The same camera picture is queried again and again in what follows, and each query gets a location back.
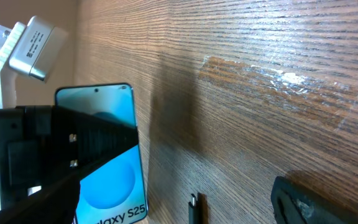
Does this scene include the blue Galaxy smartphone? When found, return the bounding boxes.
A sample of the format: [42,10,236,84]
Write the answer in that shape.
[55,83,149,224]

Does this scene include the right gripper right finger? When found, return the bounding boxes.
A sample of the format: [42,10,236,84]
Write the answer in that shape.
[270,176,358,224]

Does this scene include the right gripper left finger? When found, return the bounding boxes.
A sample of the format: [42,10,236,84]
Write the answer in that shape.
[0,173,80,224]

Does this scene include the black USB charger cable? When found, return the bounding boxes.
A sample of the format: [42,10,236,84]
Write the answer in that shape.
[188,193,200,224]

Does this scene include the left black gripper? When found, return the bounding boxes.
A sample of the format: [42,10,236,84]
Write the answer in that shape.
[0,106,139,205]

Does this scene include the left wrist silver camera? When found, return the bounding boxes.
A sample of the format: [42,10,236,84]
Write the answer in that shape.
[0,16,68,109]

